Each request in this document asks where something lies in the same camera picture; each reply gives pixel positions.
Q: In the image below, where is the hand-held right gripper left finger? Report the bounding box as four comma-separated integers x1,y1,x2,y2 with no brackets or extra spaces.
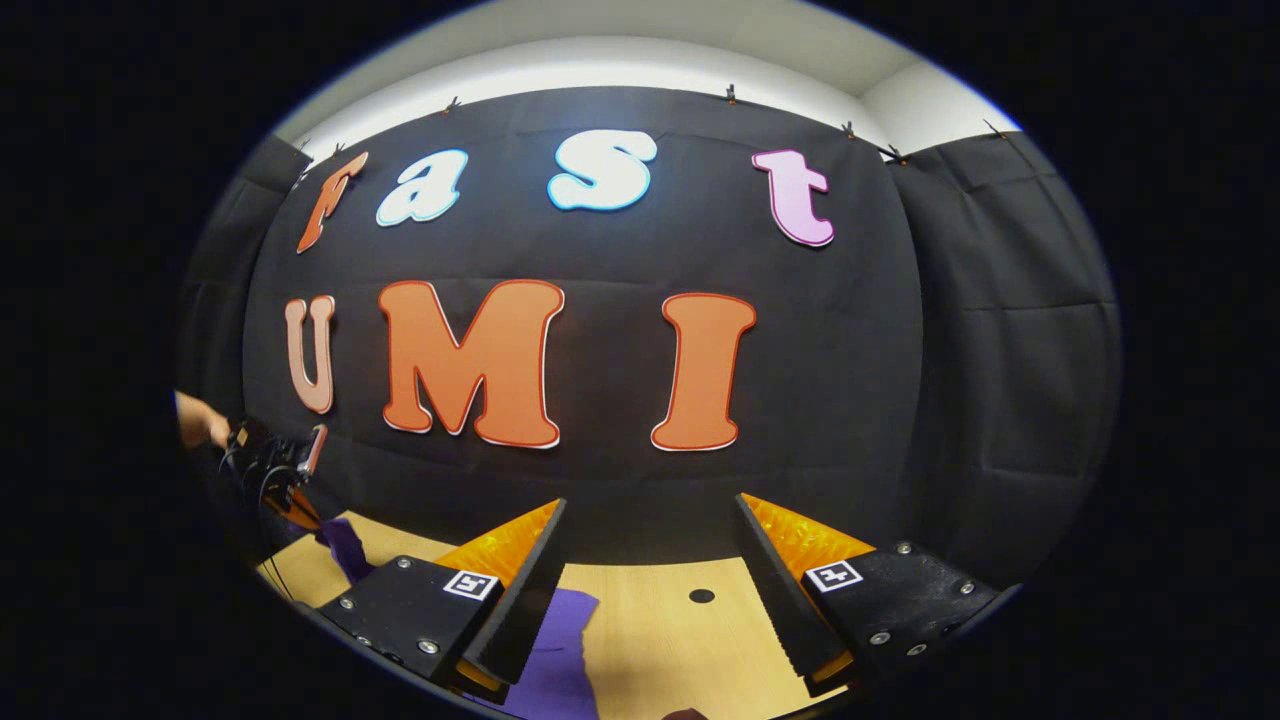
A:
318,498,569,701

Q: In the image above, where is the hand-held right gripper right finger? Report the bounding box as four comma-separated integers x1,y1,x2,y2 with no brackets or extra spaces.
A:
734,493,1023,699

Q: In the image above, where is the purple jacket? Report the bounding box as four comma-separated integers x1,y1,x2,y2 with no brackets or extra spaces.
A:
318,515,601,720

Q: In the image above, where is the black backdrop cloth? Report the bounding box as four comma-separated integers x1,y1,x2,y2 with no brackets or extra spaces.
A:
178,85,1123,591

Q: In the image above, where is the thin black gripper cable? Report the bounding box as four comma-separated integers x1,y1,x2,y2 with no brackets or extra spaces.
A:
256,468,303,603

